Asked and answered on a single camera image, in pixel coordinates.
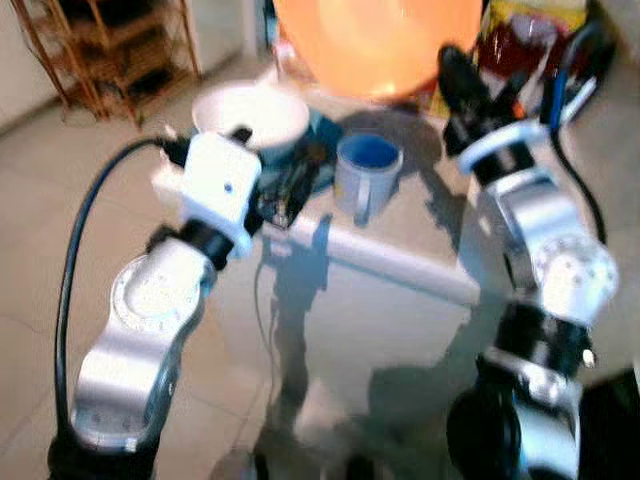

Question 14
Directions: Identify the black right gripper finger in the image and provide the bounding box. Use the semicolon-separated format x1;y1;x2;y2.
438;44;493;116

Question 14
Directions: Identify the teal plate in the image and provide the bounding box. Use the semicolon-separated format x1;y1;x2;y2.
255;108;346;196

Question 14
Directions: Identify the orange plate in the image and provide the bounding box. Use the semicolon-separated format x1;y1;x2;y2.
272;0;484;101

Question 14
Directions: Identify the white ceramic bowl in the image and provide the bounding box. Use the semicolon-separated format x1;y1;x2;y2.
192;85;311;166

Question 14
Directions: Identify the red yellow snack bag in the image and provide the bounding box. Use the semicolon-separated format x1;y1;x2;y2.
478;0;601;101

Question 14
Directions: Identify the blue grey mug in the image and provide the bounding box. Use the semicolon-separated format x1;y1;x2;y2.
333;132;404;226

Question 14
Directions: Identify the wooden shelf rack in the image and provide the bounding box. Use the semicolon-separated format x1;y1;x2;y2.
10;0;201;126

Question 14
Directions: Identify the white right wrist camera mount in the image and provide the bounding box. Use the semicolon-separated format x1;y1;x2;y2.
457;80;601;186

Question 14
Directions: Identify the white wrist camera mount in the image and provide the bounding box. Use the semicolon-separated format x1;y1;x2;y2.
180;130;263;259
457;80;601;186

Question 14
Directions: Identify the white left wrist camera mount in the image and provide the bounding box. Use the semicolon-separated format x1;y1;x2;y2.
180;130;263;259

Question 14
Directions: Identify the blue cable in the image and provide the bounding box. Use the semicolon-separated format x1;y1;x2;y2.
545;40;583;131

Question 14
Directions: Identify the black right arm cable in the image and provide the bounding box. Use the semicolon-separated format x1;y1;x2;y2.
545;20;609;246

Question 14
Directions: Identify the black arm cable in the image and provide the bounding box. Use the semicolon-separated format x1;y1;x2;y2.
545;20;609;246
52;135;191;431

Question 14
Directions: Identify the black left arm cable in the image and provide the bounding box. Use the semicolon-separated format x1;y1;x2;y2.
52;135;191;431

